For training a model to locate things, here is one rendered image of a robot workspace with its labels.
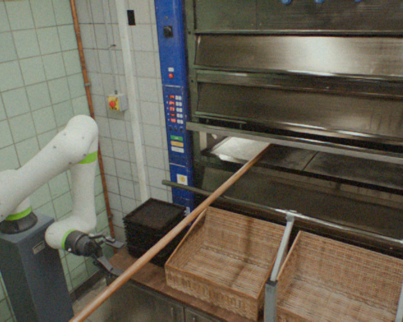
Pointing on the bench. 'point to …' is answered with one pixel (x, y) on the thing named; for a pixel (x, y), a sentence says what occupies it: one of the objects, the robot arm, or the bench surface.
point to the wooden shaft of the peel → (162, 243)
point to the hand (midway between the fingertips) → (121, 260)
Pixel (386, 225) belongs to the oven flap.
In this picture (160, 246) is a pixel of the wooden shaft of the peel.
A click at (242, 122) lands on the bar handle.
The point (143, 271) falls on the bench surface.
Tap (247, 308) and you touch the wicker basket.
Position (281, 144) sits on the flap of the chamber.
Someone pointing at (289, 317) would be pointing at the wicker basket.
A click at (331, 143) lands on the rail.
